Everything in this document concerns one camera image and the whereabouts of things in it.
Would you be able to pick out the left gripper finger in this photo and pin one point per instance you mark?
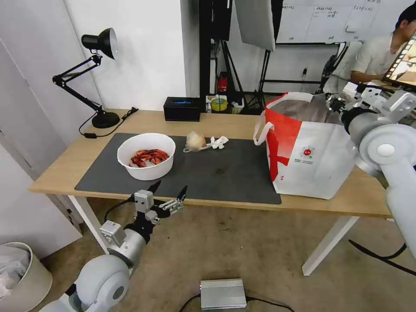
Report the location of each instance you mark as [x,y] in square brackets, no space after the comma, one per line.
[177,201]
[156,189]

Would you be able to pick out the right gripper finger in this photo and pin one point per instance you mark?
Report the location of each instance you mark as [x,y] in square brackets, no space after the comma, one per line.
[331,96]
[329,106]

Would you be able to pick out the white and red takeout bag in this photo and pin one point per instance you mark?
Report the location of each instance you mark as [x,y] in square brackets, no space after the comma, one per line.
[312,169]

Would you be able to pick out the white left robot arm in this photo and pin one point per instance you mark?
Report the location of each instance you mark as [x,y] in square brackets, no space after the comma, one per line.
[100,282]

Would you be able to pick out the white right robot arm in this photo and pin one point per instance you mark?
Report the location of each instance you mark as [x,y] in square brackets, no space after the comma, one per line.
[380,143]

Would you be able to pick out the beige trash bin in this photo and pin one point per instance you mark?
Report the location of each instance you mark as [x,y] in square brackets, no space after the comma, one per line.
[35,282]

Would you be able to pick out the white round bowl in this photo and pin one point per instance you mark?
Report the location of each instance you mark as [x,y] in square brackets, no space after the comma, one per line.
[146,170]

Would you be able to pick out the red crayfish shells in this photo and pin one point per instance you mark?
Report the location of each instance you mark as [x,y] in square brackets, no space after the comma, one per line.
[149,156]

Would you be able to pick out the dark grey table mat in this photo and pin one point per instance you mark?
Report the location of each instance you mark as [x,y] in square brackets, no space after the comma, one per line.
[211,175]

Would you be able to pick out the white table leg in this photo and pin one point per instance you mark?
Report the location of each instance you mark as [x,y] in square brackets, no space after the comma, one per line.
[87,224]
[328,247]

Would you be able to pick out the person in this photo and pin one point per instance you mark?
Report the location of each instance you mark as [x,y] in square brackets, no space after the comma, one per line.
[370,55]

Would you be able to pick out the crumpled clear plastic wrap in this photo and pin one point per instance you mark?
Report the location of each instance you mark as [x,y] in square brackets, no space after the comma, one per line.
[195,140]

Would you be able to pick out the crumpled white tissue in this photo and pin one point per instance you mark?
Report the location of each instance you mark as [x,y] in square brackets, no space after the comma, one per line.
[217,142]

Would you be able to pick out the whiteboard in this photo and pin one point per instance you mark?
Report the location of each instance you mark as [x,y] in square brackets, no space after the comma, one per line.
[325,22]

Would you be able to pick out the laptop screen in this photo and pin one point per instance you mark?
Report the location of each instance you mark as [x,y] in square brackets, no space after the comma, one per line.
[403,65]

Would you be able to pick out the black rectangular box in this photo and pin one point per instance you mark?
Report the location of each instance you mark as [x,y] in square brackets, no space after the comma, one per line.
[182,112]

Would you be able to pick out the black desk lamp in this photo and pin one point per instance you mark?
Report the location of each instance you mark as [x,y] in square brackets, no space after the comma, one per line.
[104,118]

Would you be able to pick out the black tripod stand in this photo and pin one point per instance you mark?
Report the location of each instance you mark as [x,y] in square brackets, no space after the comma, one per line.
[232,71]

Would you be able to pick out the silver metal power box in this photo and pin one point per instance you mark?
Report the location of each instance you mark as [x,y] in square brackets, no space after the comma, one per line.
[222,294]

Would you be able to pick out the yellow tape roll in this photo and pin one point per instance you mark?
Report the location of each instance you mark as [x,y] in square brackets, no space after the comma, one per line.
[219,104]

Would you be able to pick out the white softbox light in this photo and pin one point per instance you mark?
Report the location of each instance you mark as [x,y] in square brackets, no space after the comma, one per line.
[255,22]

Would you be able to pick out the red fire extinguisher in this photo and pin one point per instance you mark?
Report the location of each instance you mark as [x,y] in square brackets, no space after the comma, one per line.
[222,84]

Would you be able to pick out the clear plastic bin liner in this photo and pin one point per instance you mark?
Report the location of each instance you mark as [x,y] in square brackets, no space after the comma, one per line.
[11,269]

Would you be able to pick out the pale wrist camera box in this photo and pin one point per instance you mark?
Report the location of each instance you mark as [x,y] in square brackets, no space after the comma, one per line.
[143,200]

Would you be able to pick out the black metal frame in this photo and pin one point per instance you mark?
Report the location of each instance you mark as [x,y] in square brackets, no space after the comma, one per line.
[204,48]

